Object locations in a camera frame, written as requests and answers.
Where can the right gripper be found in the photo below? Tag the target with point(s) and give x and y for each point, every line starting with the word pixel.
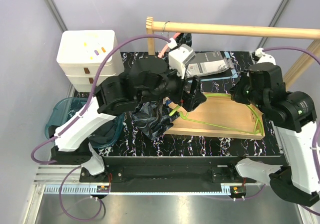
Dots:
pixel 236 94

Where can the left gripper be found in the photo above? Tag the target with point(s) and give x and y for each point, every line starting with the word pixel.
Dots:
pixel 190 101

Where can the lime green hanger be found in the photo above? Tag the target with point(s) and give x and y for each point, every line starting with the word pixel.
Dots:
pixel 225 123

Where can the patterned dark grey shorts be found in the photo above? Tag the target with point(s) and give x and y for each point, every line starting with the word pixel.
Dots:
pixel 153 119

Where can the pink hanger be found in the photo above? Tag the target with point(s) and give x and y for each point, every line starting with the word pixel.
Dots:
pixel 165 48

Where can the dark navy shorts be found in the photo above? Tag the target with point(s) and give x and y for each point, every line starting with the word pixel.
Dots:
pixel 102 135

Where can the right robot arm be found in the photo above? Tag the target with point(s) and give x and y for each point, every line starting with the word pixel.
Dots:
pixel 294 118

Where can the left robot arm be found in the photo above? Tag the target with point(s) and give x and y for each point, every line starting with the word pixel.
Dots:
pixel 149 79

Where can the shorts price tag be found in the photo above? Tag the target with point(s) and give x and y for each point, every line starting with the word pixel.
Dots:
pixel 168 102

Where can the blue clipboard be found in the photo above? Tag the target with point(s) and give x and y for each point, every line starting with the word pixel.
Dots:
pixel 228 74

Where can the wooden tray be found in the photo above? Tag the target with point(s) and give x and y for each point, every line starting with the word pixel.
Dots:
pixel 220 118

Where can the grey spiral notebook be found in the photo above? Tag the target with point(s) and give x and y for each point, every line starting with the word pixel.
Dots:
pixel 204 64

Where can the black marbled mat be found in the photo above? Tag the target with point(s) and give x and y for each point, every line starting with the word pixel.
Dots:
pixel 132 142

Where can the wooden clothes rack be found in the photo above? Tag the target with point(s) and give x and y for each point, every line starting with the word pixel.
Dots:
pixel 296 70

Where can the white drawer unit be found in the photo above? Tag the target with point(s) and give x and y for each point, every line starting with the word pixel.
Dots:
pixel 80 54

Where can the teal plastic bin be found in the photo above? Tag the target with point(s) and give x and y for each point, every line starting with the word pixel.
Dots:
pixel 66 108

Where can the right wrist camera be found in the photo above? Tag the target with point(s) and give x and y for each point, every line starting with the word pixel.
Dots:
pixel 259 56

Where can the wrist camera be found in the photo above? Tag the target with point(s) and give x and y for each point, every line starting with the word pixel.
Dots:
pixel 259 56
pixel 179 59

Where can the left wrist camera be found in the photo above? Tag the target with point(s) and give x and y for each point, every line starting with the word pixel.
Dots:
pixel 179 59

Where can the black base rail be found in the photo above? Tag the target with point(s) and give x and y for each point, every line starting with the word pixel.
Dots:
pixel 167 175

